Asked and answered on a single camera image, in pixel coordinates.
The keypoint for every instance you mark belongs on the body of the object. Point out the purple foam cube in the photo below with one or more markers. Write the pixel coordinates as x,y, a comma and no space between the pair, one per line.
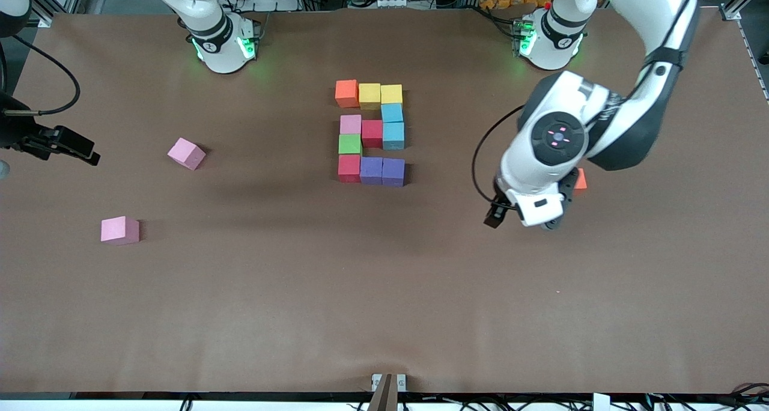
393,172
371,170

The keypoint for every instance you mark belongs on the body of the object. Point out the yellow foam cube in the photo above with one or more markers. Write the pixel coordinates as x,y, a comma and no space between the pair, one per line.
392,94
369,95

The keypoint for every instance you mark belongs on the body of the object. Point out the pink foam cube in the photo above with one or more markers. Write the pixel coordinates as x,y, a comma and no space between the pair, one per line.
351,124
186,152
119,229

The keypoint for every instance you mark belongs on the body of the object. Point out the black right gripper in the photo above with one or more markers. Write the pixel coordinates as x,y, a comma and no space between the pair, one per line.
13,136

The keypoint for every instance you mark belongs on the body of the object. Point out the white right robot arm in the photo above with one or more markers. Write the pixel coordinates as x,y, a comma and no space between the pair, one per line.
216,32

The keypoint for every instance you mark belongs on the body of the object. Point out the grey camera pole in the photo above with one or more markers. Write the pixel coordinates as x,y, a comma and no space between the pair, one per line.
384,396

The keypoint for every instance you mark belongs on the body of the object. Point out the blue foam cube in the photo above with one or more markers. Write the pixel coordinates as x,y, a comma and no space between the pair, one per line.
392,112
393,136

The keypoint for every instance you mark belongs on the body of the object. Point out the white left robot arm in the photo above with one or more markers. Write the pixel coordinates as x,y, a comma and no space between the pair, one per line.
571,134

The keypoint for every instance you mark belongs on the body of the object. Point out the orange foam cube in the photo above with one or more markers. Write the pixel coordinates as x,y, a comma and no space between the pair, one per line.
347,94
581,181

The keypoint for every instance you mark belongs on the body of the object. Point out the green foam cube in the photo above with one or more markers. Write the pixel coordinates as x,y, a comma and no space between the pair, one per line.
349,144

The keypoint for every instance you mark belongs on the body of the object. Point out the aluminium frame post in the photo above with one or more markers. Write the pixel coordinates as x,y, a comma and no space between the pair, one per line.
48,15
734,8

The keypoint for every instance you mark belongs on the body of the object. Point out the brown paper table cover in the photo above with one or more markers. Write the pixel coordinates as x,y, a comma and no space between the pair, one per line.
384,315

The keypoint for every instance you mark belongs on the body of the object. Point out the silver mounting bracket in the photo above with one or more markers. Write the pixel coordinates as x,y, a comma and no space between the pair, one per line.
376,380

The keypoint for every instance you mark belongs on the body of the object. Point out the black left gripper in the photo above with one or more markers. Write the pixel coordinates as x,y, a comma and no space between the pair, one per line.
496,213

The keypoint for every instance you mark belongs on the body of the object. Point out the aluminium side rail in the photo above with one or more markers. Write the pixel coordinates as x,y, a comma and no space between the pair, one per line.
754,62

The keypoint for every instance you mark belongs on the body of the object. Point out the red foam cube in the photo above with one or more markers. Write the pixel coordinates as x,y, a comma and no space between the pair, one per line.
373,133
349,168

